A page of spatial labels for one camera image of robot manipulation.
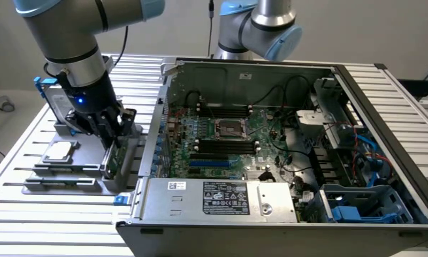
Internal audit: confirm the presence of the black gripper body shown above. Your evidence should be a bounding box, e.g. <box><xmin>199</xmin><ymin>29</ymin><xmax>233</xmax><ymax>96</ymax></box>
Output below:
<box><xmin>61</xmin><ymin>76</ymin><xmax>124</xmax><ymax>116</ymax></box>

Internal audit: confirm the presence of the green graphics card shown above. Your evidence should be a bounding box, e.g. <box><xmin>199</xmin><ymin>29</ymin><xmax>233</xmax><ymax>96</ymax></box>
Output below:
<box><xmin>100</xmin><ymin>135</ymin><xmax>129</xmax><ymax>179</ymax></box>

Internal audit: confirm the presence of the hard disk with blue caddy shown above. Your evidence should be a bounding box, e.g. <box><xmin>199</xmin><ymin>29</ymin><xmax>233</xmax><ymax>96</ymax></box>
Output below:
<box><xmin>33</xmin><ymin>77</ymin><xmax>80</xmax><ymax>129</ymax></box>

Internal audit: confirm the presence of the silver CPU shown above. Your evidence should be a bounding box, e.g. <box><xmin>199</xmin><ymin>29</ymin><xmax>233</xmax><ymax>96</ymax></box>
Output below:
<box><xmin>44</xmin><ymin>141</ymin><xmax>74</xmax><ymax>162</ymax></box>

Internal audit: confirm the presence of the grey parts rack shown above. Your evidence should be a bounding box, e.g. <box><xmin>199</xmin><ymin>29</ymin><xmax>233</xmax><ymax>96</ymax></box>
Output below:
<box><xmin>21</xmin><ymin>117</ymin><xmax>148</xmax><ymax>199</ymax></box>

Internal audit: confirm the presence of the grey caster wheel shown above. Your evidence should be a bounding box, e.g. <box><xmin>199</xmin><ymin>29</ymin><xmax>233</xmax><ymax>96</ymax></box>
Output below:
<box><xmin>0</xmin><ymin>95</ymin><xmax>16</xmax><ymax>112</ymax></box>

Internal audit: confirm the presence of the black expansion slot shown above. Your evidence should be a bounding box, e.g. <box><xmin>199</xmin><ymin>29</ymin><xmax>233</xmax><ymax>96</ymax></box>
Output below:
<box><xmin>188</xmin><ymin>153</ymin><xmax>229</xmax><ymax>160</ymax></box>

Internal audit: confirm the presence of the black RAM slot bank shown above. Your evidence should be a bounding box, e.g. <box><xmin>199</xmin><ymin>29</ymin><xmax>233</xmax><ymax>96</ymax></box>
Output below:
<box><xmin>197</xmin><ymin>139</ymin><xmax>260</xmax><ymax>154</ymax></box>
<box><xmin>197</xmin><ymin>102</ymin><xmax>255</xmax><ymax>118</ymax></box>

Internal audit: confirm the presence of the blue expansion slot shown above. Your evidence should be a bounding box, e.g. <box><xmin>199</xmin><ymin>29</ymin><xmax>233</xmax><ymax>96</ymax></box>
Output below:
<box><xmin>188</xmin><ymin>159</ymin><xmax>229</xmax><ymax>169</ymax></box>

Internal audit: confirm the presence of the CPU socket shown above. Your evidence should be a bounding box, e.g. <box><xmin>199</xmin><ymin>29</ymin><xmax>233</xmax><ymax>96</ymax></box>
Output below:
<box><xmin>212</xmin><ymin>117</ymin><xmax>251</xmax><ymax>141</ymax></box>

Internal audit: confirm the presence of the silver power supply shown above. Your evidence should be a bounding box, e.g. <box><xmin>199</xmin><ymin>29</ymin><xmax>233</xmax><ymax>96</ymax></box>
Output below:
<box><xmin>137</xmin><ymin>177</ymin><xmax>299</xmax><ymax>223</ymax></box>

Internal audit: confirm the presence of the green motherboard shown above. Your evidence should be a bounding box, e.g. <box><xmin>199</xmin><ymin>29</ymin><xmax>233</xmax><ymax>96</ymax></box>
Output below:
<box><xmin>156</xmin><ymin>103</ymin><xmax>309</xmax><ymax>190</ymax></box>

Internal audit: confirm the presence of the grey metal drive cage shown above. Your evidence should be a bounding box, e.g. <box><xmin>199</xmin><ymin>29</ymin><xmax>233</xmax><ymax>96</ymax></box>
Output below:
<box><xmin>293</xmin><ymin>77</ymin><xmax>359</xmax><ymax>150</ymax></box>

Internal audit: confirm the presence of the black open PC case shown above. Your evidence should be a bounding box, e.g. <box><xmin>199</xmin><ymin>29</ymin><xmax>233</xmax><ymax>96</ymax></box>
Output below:
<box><xmin>114</xmin><ymin>57</ymin><xmax>428</xmax><ymax>257</ymax></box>

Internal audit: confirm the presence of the blue disk bay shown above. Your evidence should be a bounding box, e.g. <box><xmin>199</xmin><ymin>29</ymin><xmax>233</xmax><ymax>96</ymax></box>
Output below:
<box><xmin>319</xmin><ymin>183</ymin><xmax>415</xmax><ymax>224</ymax></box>

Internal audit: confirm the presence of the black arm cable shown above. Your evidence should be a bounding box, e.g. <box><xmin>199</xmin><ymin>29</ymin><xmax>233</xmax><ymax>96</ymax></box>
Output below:
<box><xmin>108</xmin><ymin>25</ymin><xmax>129</xmax><ymax>72</ymax></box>

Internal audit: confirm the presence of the black hanging cable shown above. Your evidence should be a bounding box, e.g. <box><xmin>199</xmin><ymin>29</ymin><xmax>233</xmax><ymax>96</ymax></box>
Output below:
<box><xmin>207</xmin><ymin>0</ymin><xmax>216</xmax><ymax>59</ymax></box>

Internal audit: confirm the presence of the black looped wire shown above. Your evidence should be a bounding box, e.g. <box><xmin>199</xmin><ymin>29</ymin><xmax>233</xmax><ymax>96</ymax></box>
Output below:
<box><xmin>251</xmin><ymin>75</ymin><xmax>313</xmax><ymax>108</ymax></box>

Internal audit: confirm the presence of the blue SATA wire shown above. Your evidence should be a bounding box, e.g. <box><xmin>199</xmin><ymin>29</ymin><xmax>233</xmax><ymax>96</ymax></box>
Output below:
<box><xmin>355</xmin><ymin>132</ymin><xmax>381</xmax><ymax>190</ymax></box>

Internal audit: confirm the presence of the red wire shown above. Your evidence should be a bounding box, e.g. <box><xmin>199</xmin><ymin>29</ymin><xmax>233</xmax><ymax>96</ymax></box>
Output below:
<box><xmin>356</xmin><ymin>133</ymin><xmax>393</xmax><ymax>172</ymax></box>

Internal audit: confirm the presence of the aluminium frame with black bracket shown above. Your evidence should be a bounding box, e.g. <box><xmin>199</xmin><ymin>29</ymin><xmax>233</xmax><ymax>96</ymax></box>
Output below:
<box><xmin>397</xmin><ymin>65</ymin><xmax>428</xmax><ymax>109</ymax></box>

